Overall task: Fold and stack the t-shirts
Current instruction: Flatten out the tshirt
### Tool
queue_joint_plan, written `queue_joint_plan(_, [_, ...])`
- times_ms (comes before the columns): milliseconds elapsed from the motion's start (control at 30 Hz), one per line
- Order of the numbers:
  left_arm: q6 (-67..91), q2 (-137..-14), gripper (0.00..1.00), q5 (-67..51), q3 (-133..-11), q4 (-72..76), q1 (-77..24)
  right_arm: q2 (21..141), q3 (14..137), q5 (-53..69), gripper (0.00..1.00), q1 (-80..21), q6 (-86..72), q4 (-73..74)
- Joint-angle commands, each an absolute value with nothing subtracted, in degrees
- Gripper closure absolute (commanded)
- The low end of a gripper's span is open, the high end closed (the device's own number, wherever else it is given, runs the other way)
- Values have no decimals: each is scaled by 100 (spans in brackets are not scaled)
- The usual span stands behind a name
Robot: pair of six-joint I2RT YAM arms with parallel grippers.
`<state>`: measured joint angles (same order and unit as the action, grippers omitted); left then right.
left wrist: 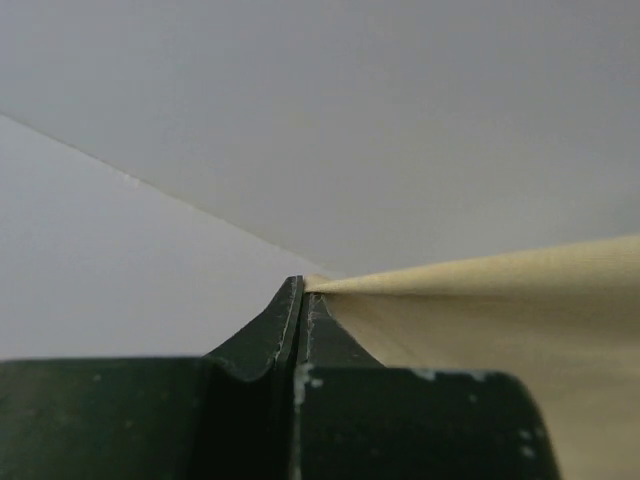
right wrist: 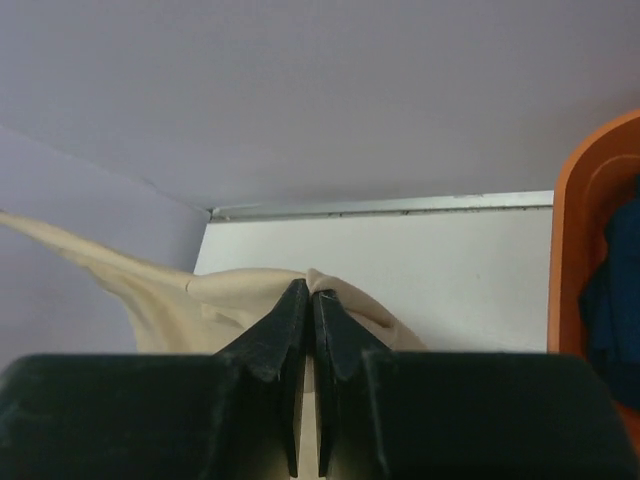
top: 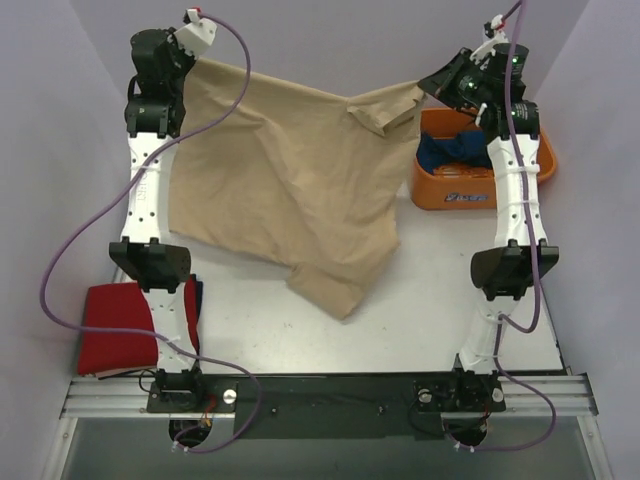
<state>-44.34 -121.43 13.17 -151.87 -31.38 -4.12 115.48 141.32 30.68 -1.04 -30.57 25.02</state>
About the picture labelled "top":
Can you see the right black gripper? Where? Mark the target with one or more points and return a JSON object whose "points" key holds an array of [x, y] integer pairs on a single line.
{"points": [[445, 77]]}

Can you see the beige t shirt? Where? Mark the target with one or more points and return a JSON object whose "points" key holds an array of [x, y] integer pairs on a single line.
{"points": [[296, 176]]}

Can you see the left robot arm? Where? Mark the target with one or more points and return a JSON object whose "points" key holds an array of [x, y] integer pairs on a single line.
{"points": [[154, 115]]}

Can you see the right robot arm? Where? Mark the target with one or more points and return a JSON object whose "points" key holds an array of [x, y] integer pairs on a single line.
{"points": [[521, 254]]}

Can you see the crumpled blue t shirt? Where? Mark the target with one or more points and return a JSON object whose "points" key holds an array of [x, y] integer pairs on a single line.
{"points": [[467, 148]]}

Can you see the orange plastic basket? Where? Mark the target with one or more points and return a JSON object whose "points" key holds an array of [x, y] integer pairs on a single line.
{"points": [[456, 186]]}

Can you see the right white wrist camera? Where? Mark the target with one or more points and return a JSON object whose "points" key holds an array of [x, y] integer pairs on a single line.
{"points": [[494, 34]]}

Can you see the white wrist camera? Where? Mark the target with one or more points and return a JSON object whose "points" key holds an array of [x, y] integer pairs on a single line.
{"points": [[494, 34], [197, 34]]}

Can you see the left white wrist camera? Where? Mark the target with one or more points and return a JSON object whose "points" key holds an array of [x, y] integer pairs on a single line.
{"points": [[197, 34]]}

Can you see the aluminium rail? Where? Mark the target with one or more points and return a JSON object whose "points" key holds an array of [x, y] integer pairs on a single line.
{"points": [[127, 398]]}

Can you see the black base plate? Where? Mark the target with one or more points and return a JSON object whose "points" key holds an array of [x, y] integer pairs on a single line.
{"points": [[338, 406]]}

